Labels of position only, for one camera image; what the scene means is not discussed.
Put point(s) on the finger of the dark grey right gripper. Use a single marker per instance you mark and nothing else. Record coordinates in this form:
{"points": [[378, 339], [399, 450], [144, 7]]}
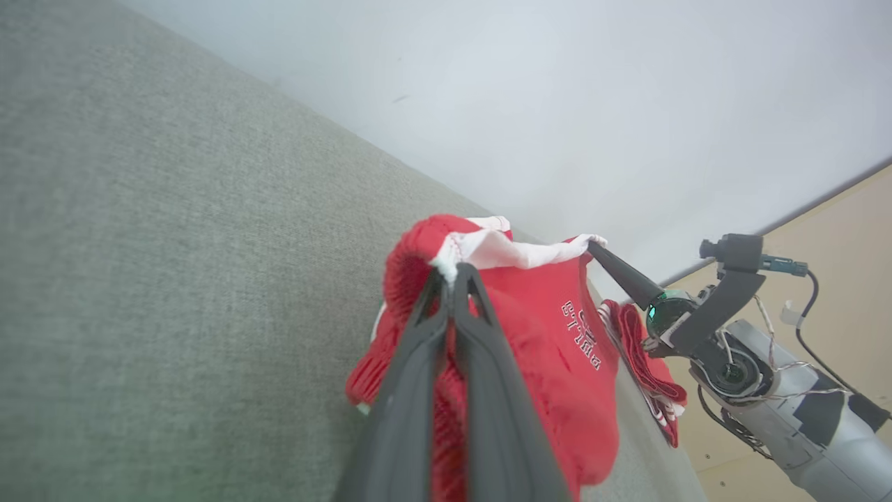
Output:
{"points": [[631, 289], [627, 270]]}

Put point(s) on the black right wrist camera bracket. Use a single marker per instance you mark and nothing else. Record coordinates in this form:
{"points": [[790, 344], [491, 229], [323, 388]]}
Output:
{"points": [[721, 303]]}

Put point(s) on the red shirt with white cuffs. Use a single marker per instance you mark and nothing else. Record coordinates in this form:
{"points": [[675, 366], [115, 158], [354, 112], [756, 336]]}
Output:
{"points": [[550, 362]]}

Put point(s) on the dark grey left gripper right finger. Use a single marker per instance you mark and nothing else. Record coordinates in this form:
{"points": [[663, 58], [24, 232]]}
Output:
{"points": [[502, 418]]}

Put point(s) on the dark wall baseboard strip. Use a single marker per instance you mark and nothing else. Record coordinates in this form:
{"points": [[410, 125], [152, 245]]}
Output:
{"points": [[801, 213]]}

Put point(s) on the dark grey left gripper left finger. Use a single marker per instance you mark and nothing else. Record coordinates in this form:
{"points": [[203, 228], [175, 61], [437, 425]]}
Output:
{"points": [[401, 418]]}

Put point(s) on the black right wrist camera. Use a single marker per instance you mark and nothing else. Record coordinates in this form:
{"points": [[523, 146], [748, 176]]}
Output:
{"points": [[735, 251]]}

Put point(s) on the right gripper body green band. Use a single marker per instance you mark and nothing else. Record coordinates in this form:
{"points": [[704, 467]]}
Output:
{"points": [[665, 314]]}

